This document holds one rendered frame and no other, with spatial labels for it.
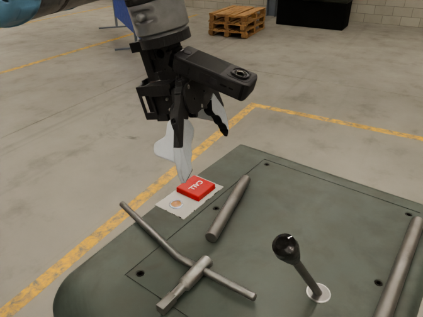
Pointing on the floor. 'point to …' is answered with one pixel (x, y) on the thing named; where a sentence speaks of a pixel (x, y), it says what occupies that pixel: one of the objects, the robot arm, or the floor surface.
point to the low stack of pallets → (236, 21)
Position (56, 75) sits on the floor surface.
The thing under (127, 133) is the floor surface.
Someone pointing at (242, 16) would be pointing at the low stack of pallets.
